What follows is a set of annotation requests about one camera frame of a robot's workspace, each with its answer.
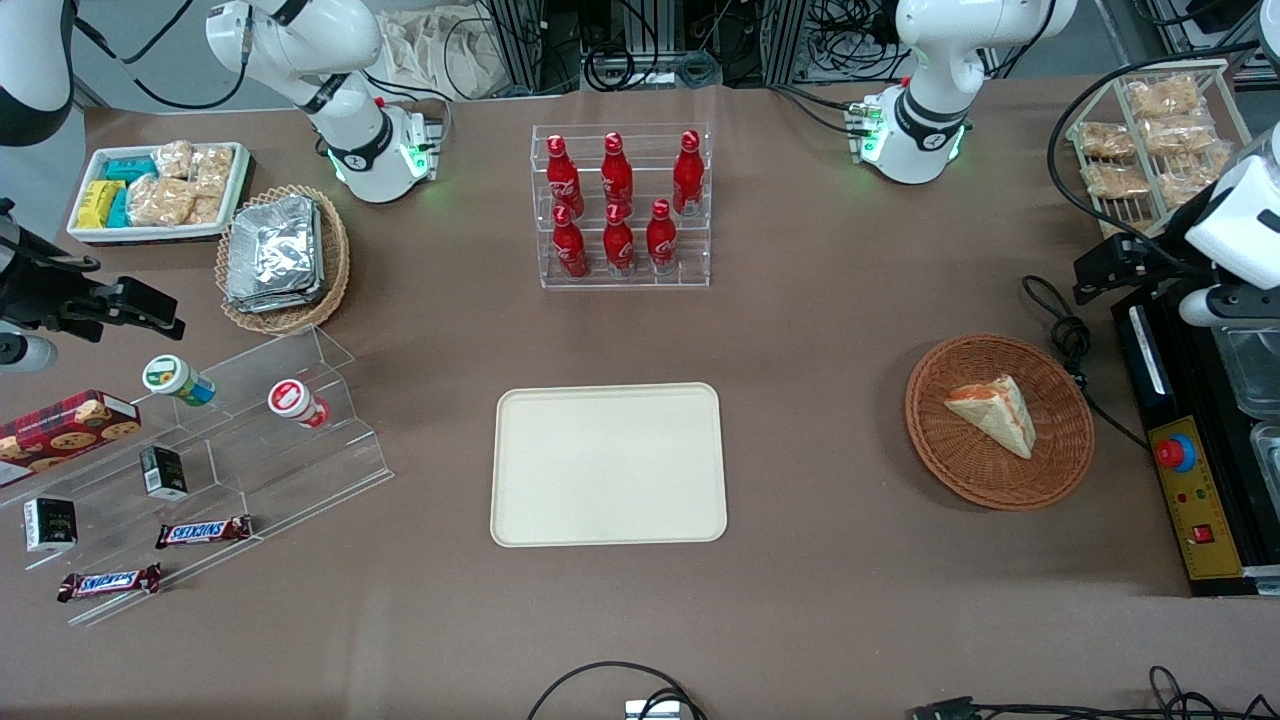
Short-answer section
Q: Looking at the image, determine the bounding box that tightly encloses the clear acrylic bottle rack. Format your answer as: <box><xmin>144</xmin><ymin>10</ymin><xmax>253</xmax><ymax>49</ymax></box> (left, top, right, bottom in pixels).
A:
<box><xmin>531</xmin><ymin>123</ymin><xmax>713</xmax><ymax>291</ymax></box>

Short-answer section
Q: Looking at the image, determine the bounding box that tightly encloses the oval brown wicker basket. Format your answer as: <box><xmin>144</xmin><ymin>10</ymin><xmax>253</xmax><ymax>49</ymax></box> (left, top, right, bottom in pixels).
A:
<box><xmin>215</xmin><ymin>184</ymin><xmax>351</xmax><ymax>335</ymax></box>

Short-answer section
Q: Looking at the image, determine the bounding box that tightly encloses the round brown wicker basket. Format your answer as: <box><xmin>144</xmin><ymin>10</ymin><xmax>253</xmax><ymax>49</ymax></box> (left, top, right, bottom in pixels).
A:
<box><xmin>905</xmin><ymin>333</ymin><xmax>1096</xmax><ymax>512</ymax></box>

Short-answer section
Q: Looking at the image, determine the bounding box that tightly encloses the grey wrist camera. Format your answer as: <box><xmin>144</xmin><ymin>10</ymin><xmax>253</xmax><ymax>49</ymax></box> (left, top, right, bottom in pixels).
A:
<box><xmin>0</xmin><ymin>333</ymin><xmax>59</xmax><ymax>375</ymax></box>
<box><xmin>1178</xmin><ymin>284</ymin><xmax>1265</xmax><ymax>330</ymax></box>

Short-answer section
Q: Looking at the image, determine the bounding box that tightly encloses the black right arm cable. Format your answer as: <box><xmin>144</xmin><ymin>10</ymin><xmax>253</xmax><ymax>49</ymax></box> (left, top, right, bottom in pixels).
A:
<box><xmin>72</xmin><ymin>0</ymin><xmax>251</xmax><ymax>111</ymax></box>

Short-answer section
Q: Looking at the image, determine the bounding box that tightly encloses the small black carton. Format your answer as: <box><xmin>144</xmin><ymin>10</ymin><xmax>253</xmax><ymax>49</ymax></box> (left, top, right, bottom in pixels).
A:
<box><xmin>139</xmin><ymin>445</ymin><xmax>189</xmax><ymax>501</ymax></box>
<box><xmin>23</xmin><ymin>497</ymin><xmax>79</xmax><ymax>554</ymax></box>

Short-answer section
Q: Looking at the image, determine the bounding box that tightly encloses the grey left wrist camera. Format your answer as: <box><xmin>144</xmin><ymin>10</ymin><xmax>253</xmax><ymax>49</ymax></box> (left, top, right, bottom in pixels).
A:
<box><xmin>1178</xmin><ymin>284</ymin><xmax>1265</xmax><ymax>330</ymax></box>

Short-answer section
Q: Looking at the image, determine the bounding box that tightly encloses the beige plastic tray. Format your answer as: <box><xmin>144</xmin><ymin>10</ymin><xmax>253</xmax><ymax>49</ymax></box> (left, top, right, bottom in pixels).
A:
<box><xmin>490</xmin><ymin>382</ymin><xmax>729</xmax><ymax>548</ymax></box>

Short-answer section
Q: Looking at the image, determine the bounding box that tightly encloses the green lid yogurt cup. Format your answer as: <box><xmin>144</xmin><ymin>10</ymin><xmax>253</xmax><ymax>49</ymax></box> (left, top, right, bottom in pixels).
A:
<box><xmin>141</xmin><ymin>354</ymin><xmax>217</xmax><ymax>408</ymax></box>

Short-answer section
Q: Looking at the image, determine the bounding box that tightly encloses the clear plastic container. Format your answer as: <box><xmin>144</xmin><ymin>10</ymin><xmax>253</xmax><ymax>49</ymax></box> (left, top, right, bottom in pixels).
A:
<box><xmin>1214</xmin><ymin>325</ymin><xmax>1280</xmax><ymax>419</ymax></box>
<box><xmin>1250</xmin><ymin>420</ymin><xmax>1280</xmax><ymax>491</ymax></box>

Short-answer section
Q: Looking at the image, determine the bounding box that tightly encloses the red cola bottle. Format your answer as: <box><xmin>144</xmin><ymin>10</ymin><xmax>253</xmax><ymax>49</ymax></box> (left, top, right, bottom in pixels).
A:
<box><xmin>601</xmin><ymin>131</ymin><xmax>635</xmax><ymax>214</ymax></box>
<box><xmin>546</xmin><ymin>134</ymin><xmax>585</xmax><ymax>219</ymax></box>
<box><xmin>552</xmin><ymin>205</ymin><xmax>591</xmax><ymax>280</ymax></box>
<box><xmin>672</xmin><ymin>129</ymin><xmax>706</xmax><ymax>217</ymax></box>
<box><xmin>645</xmin><ymin>198</ymin><xmax>679</xmax><ymax>276</ymax></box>
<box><xmin>602</xmin><ymin>202</ymin><xmax>637</xmax><ymax>278</ymax></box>

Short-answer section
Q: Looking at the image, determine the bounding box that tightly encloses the yellow snack packet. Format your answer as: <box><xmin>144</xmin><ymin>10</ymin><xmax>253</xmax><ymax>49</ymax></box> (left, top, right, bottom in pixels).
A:
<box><xmin>76</xmin><ymin>179</ymin><xmax>126</xmax><ymax>230</ymax></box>

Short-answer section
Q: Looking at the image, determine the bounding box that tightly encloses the white rectangular snack tray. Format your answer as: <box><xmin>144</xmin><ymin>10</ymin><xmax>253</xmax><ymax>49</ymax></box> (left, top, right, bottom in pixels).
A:
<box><xmin>66</xmin><ymin>141</ymin><xmax>253</xmax><ymax>246</ymax></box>

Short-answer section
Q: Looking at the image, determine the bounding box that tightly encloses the white wire rack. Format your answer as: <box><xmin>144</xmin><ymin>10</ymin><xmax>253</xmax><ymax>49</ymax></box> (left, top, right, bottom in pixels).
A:
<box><xmin>1065</xmin><ymin>58</ymin><xmax>1257</xmax><ymax>243</ymax></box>

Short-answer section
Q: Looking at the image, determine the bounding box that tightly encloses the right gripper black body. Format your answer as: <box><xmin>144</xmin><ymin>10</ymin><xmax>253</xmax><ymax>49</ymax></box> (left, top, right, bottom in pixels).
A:
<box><xmin>0</xmin><ymin>196</ymin><xmax>73</xmax><ymax>333</ymax></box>

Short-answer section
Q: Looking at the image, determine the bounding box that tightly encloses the clear acrylic stepped shelf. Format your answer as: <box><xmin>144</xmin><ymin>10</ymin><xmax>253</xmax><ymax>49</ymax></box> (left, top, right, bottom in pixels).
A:
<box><xmin>0</xmin><ymin>324</ymin><xmax>395</xmax><ymax>628</ymax></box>

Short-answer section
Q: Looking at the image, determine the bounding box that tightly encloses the snickers chocolate bar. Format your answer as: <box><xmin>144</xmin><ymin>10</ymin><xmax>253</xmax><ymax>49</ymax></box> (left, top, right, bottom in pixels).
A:
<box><xmin>155</xmin><ymin>515</ymin><xmax>254</xmax><ymax>550</ymax></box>
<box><xmin>57</xmin><ymin>563</ymin><xmax>163</xmax><ymax>603</ymax></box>

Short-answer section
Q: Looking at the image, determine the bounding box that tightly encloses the silver foil pouch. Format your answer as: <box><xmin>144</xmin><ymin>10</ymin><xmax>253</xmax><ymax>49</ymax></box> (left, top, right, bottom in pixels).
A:
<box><xmin>225</xmin><ymin>200</ymin><xmax>327</xmax><ymax>315</ymax></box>
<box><xmin>227</xmin><ymin>194</ymin><xmax>321</xmax><ymax>301</ymax></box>

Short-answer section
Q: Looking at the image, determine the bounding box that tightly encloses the triangular sandwich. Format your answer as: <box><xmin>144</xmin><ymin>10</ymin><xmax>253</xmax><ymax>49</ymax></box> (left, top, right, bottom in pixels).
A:
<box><xmin>944</xmin><ymin>375</ymin><xmax>1038</xmax><ymax>460</ymax></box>

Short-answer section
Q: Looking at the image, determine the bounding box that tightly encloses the red lid yogurt cup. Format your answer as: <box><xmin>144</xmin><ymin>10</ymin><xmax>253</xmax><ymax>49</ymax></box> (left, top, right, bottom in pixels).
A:
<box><xmin>267</xmin><ymin>378</ymin><xmax>332</xmax><ymax>430</ymax></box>

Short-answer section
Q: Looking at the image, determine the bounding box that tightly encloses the black machine with yellow panel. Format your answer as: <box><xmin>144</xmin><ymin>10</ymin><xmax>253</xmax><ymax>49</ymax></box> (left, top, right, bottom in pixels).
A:
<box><xmin>1112</xmin><ymin>290</ymin><xmax>1280</xmax><ymax>598</ymax></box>

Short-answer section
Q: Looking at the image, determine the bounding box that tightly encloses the beige cloth bag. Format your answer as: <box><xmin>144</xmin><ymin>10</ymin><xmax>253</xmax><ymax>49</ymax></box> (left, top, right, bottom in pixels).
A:
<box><xmin>378</xmin><ymin>8</ymin><xmax>506</xmax><ymax>101</ymax></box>

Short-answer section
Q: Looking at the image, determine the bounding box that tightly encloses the black machine power cable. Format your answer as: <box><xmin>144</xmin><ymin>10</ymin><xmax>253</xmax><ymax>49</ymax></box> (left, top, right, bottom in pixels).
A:
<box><xmin>1021</xmin><ymin>275</ymin><xmax>1151</xmax><ymax>451</ymax></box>

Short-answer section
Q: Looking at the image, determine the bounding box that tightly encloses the black cable bundle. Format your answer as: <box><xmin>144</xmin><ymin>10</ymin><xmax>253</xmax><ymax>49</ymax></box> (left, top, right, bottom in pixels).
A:
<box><xmin>905</xmin><ymin>665</ymin><xmax>1280</xmax><ymax>720</ymax></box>

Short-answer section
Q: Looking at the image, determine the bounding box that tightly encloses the red tartan cookie box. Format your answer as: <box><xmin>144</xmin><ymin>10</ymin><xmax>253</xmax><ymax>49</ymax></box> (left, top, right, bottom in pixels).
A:
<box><xmin>0</xmin><ymin>389</ymin><xmax>142</xmax><ymax>490</ymax></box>

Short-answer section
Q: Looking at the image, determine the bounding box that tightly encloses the black looped cable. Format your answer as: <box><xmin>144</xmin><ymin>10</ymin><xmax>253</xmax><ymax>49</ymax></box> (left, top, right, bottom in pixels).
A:
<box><xmin>527</xmin><ymin>661</ymin><xmax>709</xmax><ymax>720</ymax></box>

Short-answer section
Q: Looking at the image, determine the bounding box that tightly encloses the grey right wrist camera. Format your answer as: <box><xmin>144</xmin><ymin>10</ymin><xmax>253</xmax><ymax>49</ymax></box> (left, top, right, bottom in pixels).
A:
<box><xmin>0</xmin><ymin>333</ymin><xmax>59</xmax><ymax>375</ymax></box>

